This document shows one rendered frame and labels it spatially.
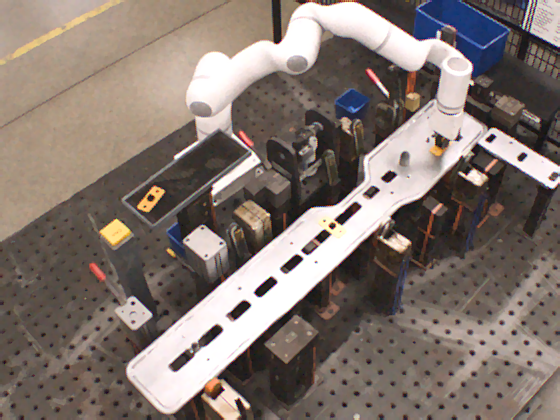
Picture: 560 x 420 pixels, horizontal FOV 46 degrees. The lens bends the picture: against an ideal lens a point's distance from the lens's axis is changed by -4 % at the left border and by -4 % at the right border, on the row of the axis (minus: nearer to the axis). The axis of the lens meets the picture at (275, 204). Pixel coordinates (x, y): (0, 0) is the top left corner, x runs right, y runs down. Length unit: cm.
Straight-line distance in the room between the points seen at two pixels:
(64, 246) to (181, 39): 216
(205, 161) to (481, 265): 98
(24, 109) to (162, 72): 83
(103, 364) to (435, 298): 106
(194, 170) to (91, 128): 196
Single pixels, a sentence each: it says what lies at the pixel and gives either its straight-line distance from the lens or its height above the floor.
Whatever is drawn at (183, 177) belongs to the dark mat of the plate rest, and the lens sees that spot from 193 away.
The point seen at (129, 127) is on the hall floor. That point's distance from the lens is 380.
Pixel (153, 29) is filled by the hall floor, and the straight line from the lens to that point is 444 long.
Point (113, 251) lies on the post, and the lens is 186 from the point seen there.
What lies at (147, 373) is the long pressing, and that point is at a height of 100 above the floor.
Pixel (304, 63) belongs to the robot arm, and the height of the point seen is 138.
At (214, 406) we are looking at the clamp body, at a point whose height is 106.
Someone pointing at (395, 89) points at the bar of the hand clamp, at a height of 113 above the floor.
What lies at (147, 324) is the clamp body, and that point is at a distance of 182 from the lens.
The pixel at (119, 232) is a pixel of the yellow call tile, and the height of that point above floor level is 116.
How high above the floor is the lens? 260
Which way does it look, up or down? 51 degrees down
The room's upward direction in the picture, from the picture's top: 3 degrees counter-clockwise
